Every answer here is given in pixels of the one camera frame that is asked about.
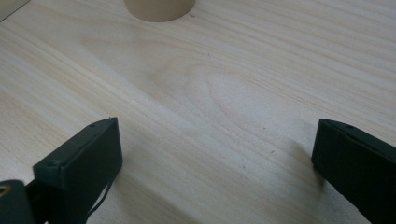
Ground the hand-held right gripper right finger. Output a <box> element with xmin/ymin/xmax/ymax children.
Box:
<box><xmin>311</xmin><ymin>118</ymin><xmax>396</xmax><ymax>224</ymax></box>

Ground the beige round cup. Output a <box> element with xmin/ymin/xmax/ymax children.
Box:
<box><xmin>123</xmin><ymin>0</ymin><xmax>196</xmax><ymax>23</ymax></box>

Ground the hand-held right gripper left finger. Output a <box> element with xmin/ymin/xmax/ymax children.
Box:
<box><xmin>25</xmin><ymin>117</ymin><xmax>123</xmax><ymax>224</ymax></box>

